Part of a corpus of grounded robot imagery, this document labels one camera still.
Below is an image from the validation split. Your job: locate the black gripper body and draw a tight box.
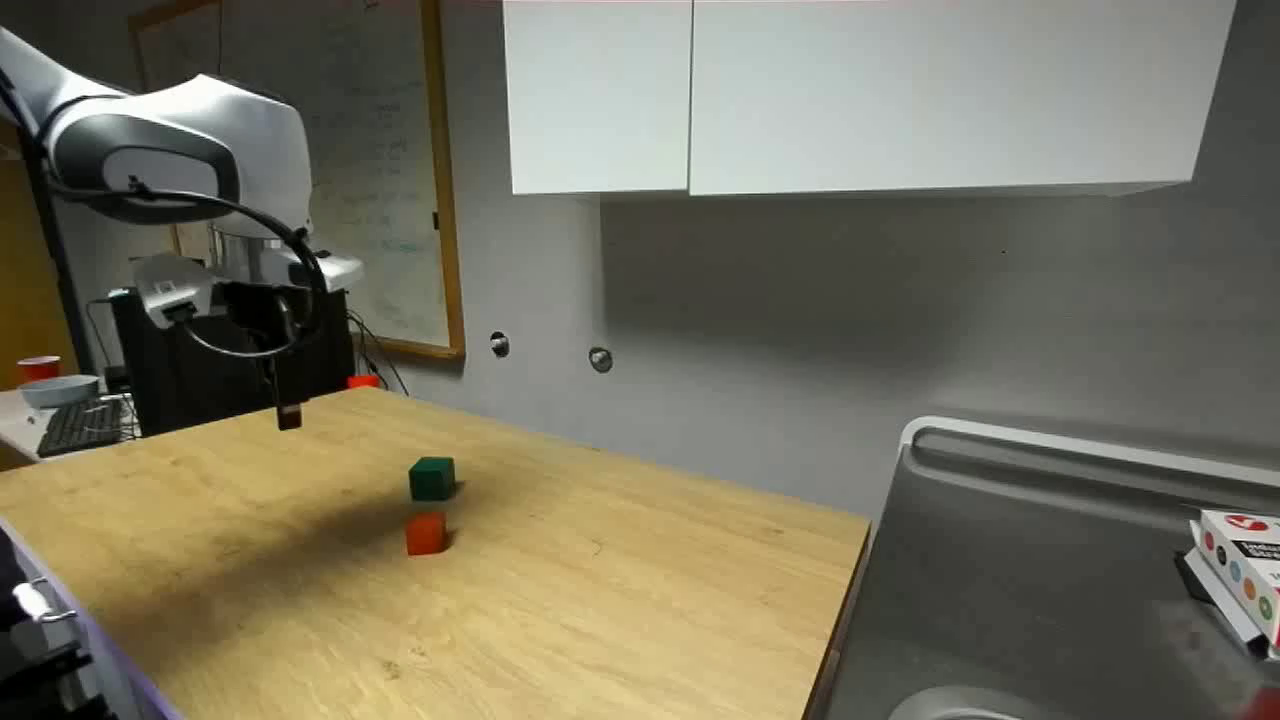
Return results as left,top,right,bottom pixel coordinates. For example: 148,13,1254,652
110,277,362,442

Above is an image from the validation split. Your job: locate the orange wooden block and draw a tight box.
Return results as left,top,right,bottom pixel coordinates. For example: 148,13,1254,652
404,510,455,562

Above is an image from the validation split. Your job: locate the green wooden block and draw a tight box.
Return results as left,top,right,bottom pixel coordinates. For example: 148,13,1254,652
404,452,466,510

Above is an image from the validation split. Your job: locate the black keyboard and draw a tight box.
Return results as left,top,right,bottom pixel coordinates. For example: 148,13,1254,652
36,396,138,459

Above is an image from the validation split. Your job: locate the red cup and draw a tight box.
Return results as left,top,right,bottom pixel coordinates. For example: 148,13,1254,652
14,353,67,394

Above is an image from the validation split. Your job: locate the wood framed whiteboard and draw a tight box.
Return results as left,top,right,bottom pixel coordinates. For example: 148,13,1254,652
123,0,470,367

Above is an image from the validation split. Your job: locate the stainless steel sink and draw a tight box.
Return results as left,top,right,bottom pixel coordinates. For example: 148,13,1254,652
803,412,1280,720

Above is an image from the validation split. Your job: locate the white box with coloured dots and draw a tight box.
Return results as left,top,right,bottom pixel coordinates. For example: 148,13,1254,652
1182,506,1280,661

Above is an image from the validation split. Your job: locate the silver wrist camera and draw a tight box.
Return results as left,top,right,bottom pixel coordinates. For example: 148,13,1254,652
128,248,368,331

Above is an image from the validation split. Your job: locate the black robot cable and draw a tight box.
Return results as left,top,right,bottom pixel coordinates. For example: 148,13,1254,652
51,176,332,366

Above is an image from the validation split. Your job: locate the grey black device with bracket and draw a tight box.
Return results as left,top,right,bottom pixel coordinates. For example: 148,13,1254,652
0,519,179,720

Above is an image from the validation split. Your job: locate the narrow white wall cabinet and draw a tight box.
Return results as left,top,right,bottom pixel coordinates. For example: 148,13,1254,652
499,0,696,201

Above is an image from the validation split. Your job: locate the wide white wall cabinet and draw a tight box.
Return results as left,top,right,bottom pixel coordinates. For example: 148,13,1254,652
687,0,1241,201

